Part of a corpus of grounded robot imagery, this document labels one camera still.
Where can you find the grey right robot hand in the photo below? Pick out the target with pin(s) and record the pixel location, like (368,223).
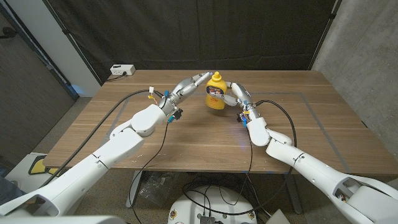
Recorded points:
(244,96)

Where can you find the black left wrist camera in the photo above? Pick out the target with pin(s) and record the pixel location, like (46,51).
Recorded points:
(177,114)

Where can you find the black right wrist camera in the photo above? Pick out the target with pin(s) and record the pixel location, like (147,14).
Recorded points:
(244,121)

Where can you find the yellow black floor marker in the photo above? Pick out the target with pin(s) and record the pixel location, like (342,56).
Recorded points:
(38,168)

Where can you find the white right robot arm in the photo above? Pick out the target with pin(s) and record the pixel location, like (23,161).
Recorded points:
(311,168)

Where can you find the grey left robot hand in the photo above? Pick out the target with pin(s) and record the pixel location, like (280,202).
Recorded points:
(185,88)

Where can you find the white table leg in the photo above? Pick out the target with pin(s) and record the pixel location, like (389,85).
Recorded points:
(134,191)

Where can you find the white paper sheet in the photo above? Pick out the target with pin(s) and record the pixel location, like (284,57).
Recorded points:
(278,217)

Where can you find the person leg in blue jeans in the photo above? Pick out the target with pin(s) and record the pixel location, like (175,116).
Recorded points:
(11,189)

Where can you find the clear plastic bag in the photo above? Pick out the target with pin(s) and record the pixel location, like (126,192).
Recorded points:
(158,186)

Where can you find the yellow mustard bottle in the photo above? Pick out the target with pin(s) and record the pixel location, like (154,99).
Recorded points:
(215,104)

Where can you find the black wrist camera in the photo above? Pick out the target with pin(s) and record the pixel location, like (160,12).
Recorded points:
(244,121)
(177,114)

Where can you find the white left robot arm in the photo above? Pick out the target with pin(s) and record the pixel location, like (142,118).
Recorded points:
(124,144)

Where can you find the grey table leg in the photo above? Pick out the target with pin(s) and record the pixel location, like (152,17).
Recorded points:
(293,196)

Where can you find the black backdrop cloth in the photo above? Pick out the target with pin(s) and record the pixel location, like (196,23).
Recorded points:
(199,31)

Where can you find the white power strip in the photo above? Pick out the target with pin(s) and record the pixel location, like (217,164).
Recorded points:
(122,69)

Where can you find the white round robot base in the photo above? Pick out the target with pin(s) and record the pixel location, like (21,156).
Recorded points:
(192,208)

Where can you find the white robot torso edge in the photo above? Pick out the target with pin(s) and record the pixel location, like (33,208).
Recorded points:
(62,220)

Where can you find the black backdrop stand pole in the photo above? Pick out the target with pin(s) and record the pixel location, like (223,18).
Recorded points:
(66,32)
(326,31)

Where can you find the dark wooden door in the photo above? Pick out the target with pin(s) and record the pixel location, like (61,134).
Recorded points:
(25,93)

